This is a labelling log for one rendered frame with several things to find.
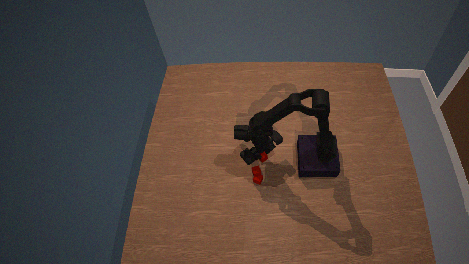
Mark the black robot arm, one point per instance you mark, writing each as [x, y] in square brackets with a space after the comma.
[260, 125]

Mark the red cube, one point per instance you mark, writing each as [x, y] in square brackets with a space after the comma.
[256, 171]
[264, 157]
[258, 179]

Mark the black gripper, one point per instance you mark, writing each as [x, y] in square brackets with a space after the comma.
[250, 155]

